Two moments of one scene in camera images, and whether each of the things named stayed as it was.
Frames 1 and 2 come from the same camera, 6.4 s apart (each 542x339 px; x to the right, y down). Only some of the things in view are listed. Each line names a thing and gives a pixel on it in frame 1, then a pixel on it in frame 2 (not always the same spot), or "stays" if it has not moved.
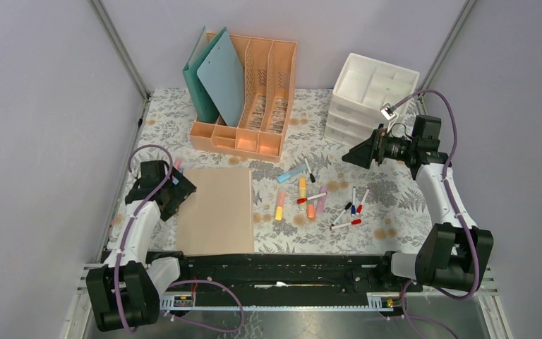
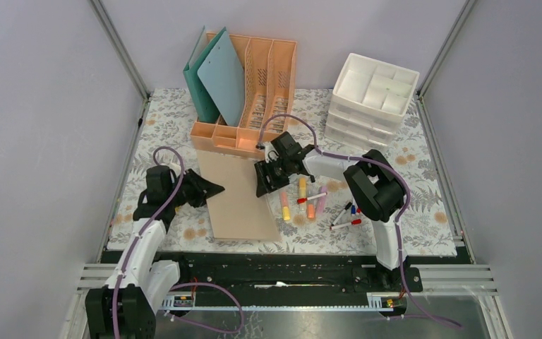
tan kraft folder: (218, 217) -> (236, 212)
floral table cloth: (318, 200) stays
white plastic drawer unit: (363, 87) stays
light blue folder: (222, 74) stays
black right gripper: (363, 154) -> (262, 186)
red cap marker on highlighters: (301, 200) stays
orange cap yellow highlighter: (302, 188) stays
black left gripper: (182, 188) -> (202, 188)
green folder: (202, 107) stays
